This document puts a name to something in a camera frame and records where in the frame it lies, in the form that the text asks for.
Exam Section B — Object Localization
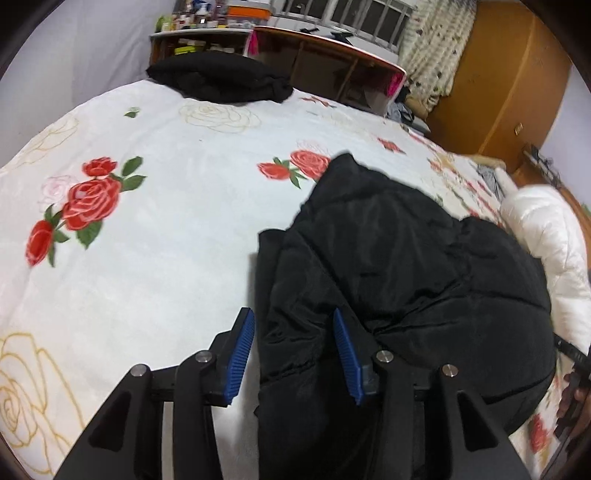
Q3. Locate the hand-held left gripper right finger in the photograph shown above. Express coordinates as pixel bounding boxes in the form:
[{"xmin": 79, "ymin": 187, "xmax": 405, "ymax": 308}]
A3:
[{"xmin": 332, "ymin": 307, "xmax": 532, "ymax": 480}]

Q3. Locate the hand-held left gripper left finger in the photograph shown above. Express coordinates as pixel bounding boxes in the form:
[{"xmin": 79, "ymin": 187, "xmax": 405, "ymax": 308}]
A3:
[{"xmin": 53, "ymin": 307, "xmax": 257, "ymax": 480}]

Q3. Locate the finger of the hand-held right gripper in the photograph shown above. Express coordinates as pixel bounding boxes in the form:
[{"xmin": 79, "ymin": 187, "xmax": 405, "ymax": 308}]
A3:
[{"xmin": 555, "ymin": 336, "xmax": 591, "ymax": 367}]

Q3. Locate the black hooded puffer jacket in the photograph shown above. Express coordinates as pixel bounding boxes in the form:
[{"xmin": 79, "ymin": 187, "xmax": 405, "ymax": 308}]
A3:
[{"xmin": 256, "ymin": 152, "xmax": 557, "ymax": 480}]

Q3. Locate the pile of clothes by wardrobe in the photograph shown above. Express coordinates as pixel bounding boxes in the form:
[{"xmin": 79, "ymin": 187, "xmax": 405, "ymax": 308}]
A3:
[{"xmin": 385, "ymin": 85, "xmax": 432, "ymax": 134}]

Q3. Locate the person's right hand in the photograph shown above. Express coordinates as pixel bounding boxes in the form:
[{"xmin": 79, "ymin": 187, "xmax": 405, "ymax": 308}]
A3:
[{"xmin": 556, "ymin": 374, "xmax": 591, "ymax": 432}]

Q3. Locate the white puffer jacket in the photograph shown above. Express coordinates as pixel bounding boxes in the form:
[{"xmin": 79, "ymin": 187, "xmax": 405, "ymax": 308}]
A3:
[{"xmin": 501, "ymin": 185, "xmax": 591, "ymax": 352}]

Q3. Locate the floral rose bedsheet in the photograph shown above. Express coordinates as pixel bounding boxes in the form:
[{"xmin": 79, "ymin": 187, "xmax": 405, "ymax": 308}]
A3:
[{"xmin": 0, "ymin": 78, "xmax": 591, "ymax": 480}]

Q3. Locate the grey patterned cloth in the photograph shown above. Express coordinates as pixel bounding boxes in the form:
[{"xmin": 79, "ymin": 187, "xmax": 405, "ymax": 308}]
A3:
[{"xmin": 475, "ymin": 164, "xmax": 504, "ymax": 199}]

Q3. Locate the folded black garment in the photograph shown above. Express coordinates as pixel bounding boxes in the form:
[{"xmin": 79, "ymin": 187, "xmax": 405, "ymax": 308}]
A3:
[{"xmin": 145, "ymin": 51, "xmax": 294, "ymax": 104}]

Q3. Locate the wooden wardrobe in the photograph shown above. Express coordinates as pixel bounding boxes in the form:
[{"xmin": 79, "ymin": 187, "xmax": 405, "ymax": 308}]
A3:
[{"xmin": 425, "ymin": 0, "xmax": 573, "ymax": 169}]

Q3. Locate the wooden desk with shelves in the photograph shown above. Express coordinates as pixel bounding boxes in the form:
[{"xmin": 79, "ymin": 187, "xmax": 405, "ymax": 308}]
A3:
[{"xmin": 150, "ymin": 25, "xmax": 407, "ymax": 114}]

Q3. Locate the patterned curtain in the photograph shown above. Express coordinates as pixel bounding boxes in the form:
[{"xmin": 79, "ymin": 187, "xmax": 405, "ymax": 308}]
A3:
[{"xmin": 399, "ymin": 0, "xmax": 476, "ymax": 112}]

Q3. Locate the window with bars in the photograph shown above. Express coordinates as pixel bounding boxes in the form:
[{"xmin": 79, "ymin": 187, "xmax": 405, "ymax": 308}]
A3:
[{"xmin": 270, "ymin": 0, "xmax": 416, "ymax": 49}]

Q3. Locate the orange box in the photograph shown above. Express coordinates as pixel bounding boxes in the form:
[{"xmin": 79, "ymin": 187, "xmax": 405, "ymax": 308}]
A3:
[{"xmin": 226, "ymin": 4, "xmax": 271, "ymax": 21}]

